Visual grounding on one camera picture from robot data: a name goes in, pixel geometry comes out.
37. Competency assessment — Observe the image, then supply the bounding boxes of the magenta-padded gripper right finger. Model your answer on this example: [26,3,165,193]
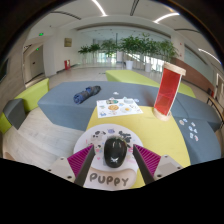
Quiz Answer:
[132,143,184,186]

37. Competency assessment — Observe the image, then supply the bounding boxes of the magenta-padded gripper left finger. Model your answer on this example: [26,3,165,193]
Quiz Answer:
[46,144,97,188]

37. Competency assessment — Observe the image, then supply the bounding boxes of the round white puppy mouse pad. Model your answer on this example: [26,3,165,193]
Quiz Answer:
[73,123,145,191]

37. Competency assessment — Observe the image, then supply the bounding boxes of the black computer mouse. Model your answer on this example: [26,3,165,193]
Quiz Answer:
[103,136,129,169]

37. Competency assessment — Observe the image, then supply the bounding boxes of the small stickers group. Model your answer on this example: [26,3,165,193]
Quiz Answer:
[178,117,201,143]

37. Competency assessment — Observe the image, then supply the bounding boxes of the grey bench with stickers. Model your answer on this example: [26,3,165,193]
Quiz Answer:
[173,116,222,166]

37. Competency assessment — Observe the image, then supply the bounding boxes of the long grey bench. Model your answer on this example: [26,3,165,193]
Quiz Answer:
[37,80,183,132]

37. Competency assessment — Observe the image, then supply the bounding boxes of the white sticker sheet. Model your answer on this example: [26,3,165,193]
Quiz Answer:
[96,97,145,119]

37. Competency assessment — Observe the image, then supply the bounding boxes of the red panel with wooden ends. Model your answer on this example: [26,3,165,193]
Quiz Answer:
[152,62,187,122]

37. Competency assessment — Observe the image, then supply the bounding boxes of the lime green bench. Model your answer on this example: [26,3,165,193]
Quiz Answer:
[105,69,164,89]
[178,81,197,100]

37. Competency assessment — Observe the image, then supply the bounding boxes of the dark grey cube ottoman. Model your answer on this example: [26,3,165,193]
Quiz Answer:
[2,97,27,131]

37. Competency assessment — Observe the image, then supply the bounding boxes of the small lime green ottoman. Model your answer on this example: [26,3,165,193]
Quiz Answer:
[0,112,13,135]

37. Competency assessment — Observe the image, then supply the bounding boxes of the wooden chair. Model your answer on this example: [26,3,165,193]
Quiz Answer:
[206,94,224,118]

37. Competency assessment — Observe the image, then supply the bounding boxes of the red fire extinguisher box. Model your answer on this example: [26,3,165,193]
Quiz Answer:
[63,59,72,71]

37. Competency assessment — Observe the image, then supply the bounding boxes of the potted green plants group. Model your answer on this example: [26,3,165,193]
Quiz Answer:
[77,34,180,73]

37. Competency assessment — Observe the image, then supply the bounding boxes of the ceiling strip lights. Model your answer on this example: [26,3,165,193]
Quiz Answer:
[91,0,223,66]

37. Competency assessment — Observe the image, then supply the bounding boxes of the dark wall screen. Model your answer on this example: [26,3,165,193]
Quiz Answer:
[0,57,10,85]

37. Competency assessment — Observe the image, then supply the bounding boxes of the brown wall plaque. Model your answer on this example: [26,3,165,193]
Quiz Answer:
[63,37,73,48]

